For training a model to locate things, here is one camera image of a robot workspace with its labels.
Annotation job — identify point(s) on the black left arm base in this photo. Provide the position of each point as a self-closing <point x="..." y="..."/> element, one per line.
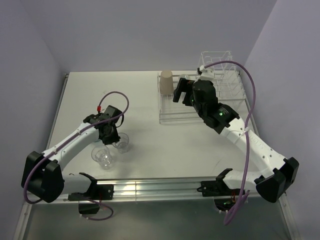
<point x="88" y="189"/>

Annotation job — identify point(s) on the grey footed ceramic mug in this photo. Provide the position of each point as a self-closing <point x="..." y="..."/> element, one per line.
<point x="184" y="77"/>

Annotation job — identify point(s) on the beige plastic tumbler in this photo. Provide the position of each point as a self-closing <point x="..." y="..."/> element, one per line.
<point x="166" y="86"/>

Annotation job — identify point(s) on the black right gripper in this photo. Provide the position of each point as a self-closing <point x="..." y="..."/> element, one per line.
<point x="184" y="85"/>

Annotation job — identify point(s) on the clear glass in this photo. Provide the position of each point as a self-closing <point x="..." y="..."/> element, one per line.
<point x="102" y="156"/>
<point x="123" y="145"/>

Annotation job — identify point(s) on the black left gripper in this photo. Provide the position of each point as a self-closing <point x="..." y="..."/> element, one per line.
<point x="114" y="138"/>

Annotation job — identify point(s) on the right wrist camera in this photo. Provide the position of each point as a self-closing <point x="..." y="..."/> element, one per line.
<point x="205" y="74"/>

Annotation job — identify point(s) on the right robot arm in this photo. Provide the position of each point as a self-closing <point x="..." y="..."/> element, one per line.
<point x="275" y="173"/>

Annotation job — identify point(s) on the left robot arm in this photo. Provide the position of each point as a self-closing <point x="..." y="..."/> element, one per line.
<point x="43" y="172"/>

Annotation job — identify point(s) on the aluminium mounting rail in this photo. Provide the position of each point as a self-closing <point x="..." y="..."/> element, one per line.
<point x="157" y="189"/>

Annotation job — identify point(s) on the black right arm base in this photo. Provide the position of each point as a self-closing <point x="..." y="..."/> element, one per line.
<point x="227" y="183"/>

